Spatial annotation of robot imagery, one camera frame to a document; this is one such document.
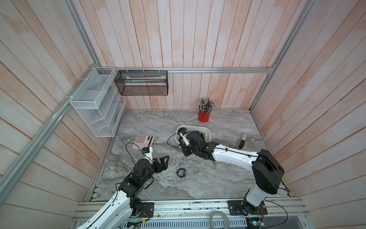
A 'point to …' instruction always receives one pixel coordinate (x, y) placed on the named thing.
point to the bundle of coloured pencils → (206, 105)
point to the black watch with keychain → (184, 174)
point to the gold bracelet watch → (204, 133)
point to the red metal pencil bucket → (203, 117)
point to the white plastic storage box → (205, 130)
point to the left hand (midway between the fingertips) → (163, 160)
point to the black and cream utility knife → (242, 141)
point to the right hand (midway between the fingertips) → (182, 146)
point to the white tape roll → (218, 213)
